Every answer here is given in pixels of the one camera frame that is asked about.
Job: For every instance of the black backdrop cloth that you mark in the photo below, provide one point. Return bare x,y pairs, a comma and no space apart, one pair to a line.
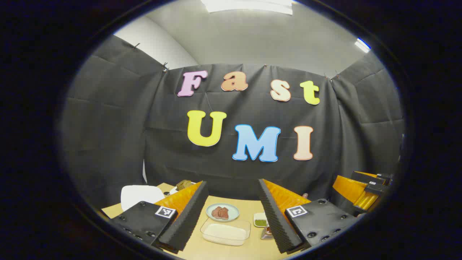
252,173

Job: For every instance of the brown bread slice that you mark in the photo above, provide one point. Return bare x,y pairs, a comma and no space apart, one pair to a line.
184,184

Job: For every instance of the white rice cooker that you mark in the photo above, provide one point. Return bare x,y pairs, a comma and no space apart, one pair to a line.
140,195

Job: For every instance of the white divided bean dish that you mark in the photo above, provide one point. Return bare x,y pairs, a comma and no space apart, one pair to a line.
260,220

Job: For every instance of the long ceiling light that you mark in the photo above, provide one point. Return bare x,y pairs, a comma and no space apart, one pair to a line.
249,5

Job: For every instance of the brown meat slices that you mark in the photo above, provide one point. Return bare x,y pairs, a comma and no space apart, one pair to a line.
220,213

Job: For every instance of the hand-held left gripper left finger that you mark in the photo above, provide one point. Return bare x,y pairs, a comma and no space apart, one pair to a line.
187,216

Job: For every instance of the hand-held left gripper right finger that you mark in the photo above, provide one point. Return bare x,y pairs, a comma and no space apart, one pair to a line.
276,220

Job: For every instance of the pale green plate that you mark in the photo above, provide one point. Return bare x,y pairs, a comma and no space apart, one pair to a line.
234,213

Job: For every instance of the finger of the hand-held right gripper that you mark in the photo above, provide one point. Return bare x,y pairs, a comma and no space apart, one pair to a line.
371,200
348,187

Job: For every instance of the clear container of rice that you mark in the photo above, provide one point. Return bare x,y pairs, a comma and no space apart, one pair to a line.
225,233

